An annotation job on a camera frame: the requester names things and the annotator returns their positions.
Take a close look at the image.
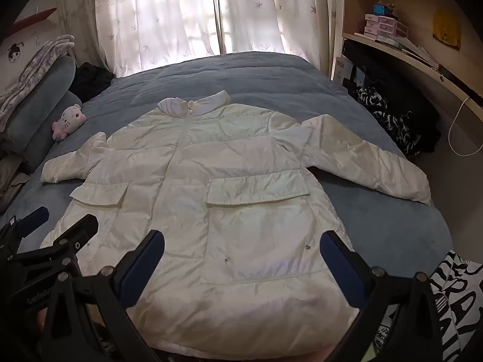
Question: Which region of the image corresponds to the pile of black clothes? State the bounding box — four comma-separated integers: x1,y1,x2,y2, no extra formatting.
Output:
341,40,442,156

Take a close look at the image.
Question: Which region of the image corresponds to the pile of papers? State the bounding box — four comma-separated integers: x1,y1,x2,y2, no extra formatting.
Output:
375,34,440,69

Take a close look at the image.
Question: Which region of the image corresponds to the white leaf-print curtain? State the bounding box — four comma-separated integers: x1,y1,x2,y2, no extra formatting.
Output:
219,0,330,72
94,0,224,77

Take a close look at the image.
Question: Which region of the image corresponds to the white cable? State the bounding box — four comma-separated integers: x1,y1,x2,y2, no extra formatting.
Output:
447,96,481,157

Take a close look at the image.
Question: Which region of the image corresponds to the black white printed cloth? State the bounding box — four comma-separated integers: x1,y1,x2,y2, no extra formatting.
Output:
373,250,483,362

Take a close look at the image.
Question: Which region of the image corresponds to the white puffer jacket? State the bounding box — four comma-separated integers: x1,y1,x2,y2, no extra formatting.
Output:
40,90,433,357

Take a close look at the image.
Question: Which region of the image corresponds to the black cloth bundle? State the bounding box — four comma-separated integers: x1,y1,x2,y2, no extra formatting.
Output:
70,62,116,102

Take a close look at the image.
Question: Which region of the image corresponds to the stack of pink boxes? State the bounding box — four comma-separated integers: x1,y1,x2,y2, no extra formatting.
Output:
362,13,401,39

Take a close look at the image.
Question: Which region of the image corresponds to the folded floral blanket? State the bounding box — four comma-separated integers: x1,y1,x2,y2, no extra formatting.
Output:
0,34,76,129

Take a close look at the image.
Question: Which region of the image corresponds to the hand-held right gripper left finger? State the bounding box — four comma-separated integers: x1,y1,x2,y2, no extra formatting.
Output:
40,229,167,362

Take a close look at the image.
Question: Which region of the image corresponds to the black white patterned garment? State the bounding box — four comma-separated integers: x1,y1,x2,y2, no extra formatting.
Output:
356,86,422,156

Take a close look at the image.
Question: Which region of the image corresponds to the yellow round plush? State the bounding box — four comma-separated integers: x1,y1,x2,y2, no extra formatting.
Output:
432,7,462,51

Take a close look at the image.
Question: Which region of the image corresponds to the curved wooden shelf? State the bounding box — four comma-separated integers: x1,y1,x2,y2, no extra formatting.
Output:
330,0,483,136

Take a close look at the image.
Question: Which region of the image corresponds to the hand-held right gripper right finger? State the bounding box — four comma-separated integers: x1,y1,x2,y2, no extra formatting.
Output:
319,230,445,362

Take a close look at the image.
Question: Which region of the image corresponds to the pink plush toy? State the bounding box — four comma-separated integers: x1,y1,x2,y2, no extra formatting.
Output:
52,103,87,141

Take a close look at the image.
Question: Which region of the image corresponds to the white cardboard box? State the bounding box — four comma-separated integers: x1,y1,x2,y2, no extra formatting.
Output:
334,56,356,86

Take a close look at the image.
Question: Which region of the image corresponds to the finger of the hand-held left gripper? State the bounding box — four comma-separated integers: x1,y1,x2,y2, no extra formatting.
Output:
38,214,99,268
11,207,50,234

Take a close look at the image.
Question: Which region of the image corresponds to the beige cloth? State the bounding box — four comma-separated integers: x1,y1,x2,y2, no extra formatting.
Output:
0,153,30,212

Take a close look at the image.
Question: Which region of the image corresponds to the blue fleece blanket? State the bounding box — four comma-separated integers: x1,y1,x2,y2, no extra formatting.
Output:
0,51,453,362

